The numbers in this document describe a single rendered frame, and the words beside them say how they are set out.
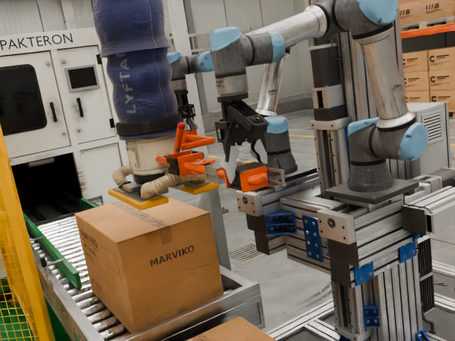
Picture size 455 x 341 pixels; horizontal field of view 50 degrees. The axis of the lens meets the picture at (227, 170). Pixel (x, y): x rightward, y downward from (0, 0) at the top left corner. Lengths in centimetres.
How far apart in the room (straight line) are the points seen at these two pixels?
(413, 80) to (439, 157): 766
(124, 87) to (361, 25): 75
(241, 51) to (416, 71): 868
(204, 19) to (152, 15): 1062
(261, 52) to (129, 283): 106
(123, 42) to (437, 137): 129
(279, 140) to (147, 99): 65
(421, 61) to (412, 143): 815
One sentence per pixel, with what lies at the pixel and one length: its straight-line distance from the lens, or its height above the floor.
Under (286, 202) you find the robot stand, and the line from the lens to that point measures 199.
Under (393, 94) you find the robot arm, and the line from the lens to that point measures 152.
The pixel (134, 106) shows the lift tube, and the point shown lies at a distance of 161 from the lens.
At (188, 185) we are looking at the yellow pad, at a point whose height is 113.
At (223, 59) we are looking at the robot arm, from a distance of 114.
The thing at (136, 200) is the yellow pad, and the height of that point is 113.
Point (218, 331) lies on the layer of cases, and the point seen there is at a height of 54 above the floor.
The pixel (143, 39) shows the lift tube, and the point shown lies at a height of 163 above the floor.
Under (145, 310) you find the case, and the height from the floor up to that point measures 66.
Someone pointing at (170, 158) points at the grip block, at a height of 127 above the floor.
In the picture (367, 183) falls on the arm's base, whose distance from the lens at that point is 166.
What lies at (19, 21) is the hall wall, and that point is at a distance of 1074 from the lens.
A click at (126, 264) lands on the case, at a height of 86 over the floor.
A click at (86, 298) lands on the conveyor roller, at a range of 251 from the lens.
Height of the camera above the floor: 151
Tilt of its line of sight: 12 degrees down
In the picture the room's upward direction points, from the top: 9 degrees counter-clockwise
